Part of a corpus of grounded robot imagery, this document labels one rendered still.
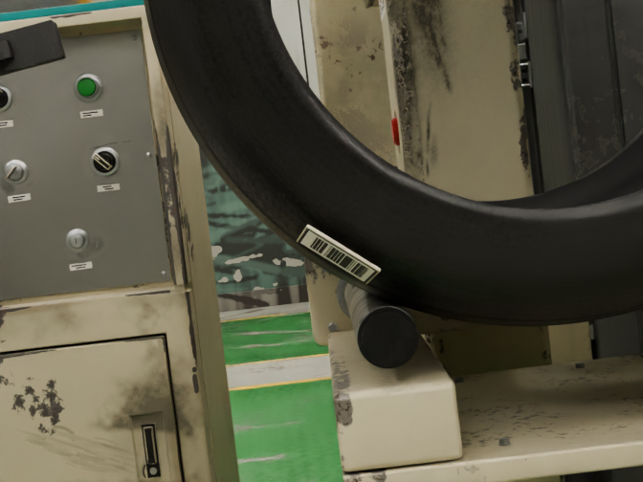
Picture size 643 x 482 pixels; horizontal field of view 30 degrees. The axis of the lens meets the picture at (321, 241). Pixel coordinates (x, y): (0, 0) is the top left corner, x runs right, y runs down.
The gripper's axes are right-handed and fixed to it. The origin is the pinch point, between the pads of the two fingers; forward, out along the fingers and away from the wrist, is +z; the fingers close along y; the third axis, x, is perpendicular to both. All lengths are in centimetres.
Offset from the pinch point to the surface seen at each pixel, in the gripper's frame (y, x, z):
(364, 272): -10.5, 23.0, 21.7
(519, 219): -12.3, 22.1, 32.9
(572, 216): -12.4, 22.8, 36.5
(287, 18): 918, -119, 32
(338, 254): -10.7, 21.3, 20.2
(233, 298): 908, 96, -71
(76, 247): 65, 16, -13
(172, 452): 60, 46, -7
